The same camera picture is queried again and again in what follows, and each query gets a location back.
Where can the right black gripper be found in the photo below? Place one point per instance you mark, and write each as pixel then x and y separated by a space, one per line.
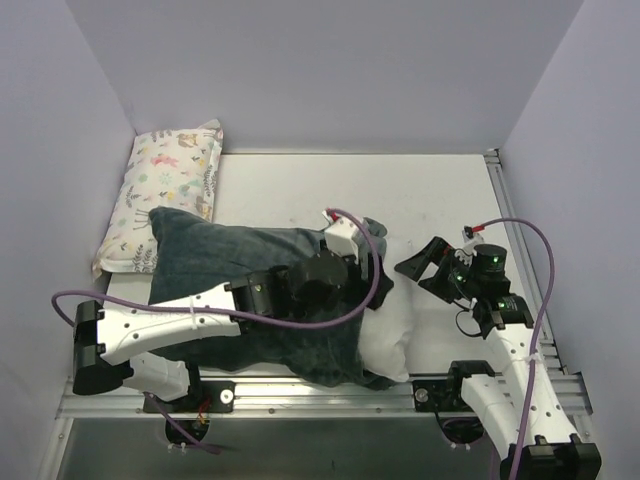
pixel 445 270

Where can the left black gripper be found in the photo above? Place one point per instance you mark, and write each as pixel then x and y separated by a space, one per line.
pixel 367 282

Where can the dark green plush pillowcase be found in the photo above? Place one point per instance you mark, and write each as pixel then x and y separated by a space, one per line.
pixel 194 256

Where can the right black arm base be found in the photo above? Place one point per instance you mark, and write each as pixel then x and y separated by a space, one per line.
pixel 442 397

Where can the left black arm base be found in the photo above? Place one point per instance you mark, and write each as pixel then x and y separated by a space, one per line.
pixel 187 419

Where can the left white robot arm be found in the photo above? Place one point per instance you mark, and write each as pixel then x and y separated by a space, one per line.
pixel 116 346

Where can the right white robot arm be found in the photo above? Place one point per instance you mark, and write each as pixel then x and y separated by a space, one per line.
pixel 510 393

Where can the floral patterned white pillow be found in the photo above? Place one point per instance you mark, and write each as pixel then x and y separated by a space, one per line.
pixel 175 168

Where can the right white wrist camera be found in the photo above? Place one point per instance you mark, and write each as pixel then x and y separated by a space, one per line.
pixel 471 239

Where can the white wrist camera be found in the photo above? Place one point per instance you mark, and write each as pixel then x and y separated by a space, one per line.
pixel 342 236
pixel 471 239

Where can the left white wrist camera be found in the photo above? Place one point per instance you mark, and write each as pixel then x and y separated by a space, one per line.
pixel 342 236

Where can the right side aluminium rail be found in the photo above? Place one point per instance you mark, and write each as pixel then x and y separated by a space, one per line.
pixel 495 202

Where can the aluminium rail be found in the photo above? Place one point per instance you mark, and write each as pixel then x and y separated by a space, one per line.
pixel 262 397
pixel 495 202

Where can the front aluminium rail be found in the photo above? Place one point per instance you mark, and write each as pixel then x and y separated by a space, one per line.
pixel 262 397

